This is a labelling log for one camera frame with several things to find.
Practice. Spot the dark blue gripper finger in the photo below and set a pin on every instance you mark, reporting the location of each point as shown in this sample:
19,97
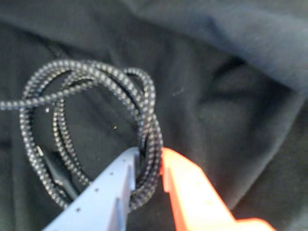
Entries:
103,202

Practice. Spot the black fabric bag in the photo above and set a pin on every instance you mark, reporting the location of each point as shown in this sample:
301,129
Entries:
216,120

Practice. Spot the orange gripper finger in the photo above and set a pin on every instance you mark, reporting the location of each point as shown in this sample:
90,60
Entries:
195,199

